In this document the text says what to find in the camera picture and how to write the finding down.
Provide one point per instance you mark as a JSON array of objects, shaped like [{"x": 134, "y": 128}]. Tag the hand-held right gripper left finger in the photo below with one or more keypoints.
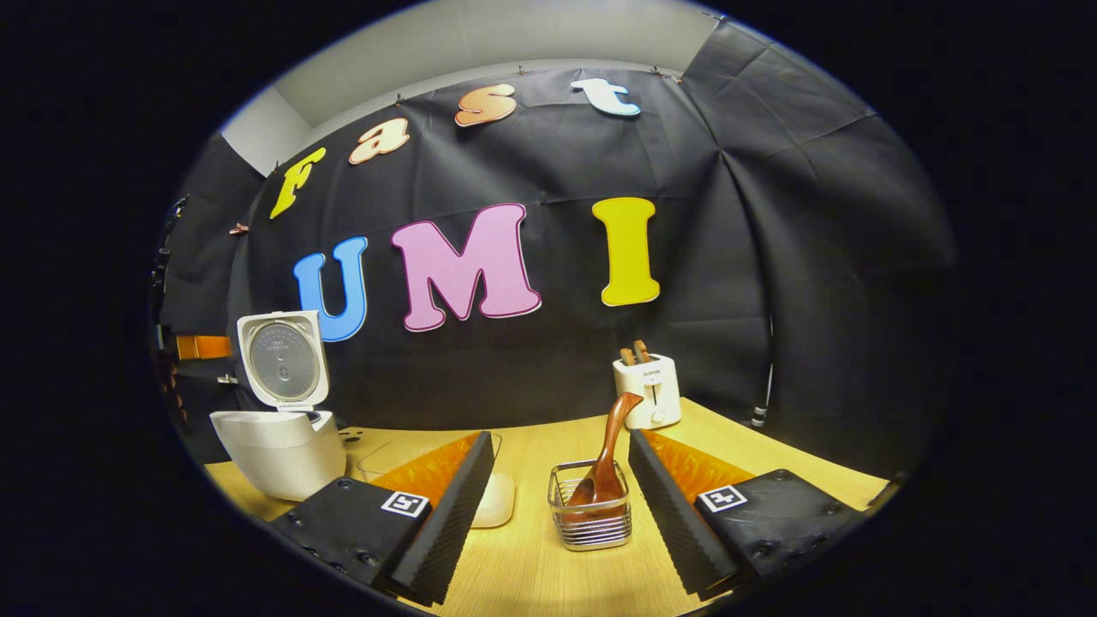
[{"x": 446, "y": 523}]

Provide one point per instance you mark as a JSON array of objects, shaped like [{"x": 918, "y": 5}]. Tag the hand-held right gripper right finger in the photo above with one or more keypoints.
[{"x": 677, "y": 523}]

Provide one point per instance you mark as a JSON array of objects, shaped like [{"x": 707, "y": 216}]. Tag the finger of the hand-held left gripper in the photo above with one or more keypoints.
[{"x": 204, "y": 347}]

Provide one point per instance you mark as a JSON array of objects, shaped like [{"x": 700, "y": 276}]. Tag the white rice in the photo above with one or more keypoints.
[{"x": 495, "y": 507}]

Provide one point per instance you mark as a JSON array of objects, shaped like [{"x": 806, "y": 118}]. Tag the brown wooden spoon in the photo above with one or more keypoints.
[{"x": 610, "y": 446}]

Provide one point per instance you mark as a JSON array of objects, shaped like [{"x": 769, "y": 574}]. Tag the white rice cooker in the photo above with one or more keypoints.
[{"x": 278, "y": 450}]

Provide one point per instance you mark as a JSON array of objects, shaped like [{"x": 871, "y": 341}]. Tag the dark metal stand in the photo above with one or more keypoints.
[{"x": 167, "y": 283}]

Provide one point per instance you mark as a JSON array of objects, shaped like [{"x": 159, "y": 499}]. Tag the clear plastic container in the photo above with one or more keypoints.
[{"x": 403, "y": 450}]

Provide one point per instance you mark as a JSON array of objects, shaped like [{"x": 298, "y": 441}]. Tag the white toaster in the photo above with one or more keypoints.
[{"x": 643, "y": 390}]

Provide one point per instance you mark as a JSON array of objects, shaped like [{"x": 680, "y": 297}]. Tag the black backdrop cloth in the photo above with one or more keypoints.
[{"x": 557, "y": 360}]

